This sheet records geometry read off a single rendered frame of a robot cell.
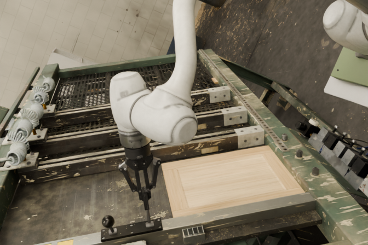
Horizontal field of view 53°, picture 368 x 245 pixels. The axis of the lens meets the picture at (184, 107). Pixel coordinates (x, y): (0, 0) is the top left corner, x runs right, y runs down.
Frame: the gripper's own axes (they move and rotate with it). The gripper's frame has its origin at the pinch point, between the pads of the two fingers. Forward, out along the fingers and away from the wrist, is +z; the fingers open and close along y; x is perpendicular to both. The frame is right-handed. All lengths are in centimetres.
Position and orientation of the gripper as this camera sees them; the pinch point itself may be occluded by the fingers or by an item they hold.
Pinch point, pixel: (145, 198)
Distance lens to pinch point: 118.8
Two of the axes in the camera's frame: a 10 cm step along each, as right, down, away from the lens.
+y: 9.8, -1.5, 1.3
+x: -1.8, -4.0, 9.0
